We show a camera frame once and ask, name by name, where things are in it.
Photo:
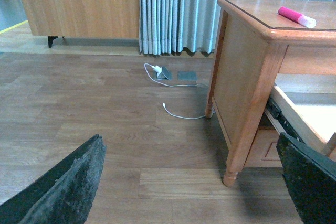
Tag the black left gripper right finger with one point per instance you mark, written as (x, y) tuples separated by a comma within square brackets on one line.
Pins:
[(310, 180)]

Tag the wooden top drawer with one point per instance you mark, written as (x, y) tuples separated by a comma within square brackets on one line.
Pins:
[(310, 110)]

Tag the light wooden cabinet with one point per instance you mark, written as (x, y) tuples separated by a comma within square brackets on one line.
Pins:
[(106, 19)]

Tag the wooden lower drawer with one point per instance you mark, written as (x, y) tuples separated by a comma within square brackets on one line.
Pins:
[(263, 151)]

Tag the open metal floor socket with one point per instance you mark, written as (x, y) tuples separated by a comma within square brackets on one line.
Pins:
[(164, 75)]

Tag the pink marker with clear cap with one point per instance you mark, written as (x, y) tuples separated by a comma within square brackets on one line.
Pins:
[(297, 17)]

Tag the wooden drawer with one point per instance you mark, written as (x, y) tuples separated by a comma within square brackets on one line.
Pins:
[(263, 151), (310, 110)]

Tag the white charger plug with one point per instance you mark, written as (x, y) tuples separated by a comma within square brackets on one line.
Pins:
[(157, 69)]

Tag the closed metal floor socket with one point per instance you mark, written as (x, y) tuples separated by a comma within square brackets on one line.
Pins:
[(187, 75)]

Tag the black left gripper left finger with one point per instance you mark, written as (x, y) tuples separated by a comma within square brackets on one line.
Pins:
[(65, 193)]

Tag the wooden nightstand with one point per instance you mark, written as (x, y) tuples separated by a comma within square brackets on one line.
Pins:
[(255, 48)]

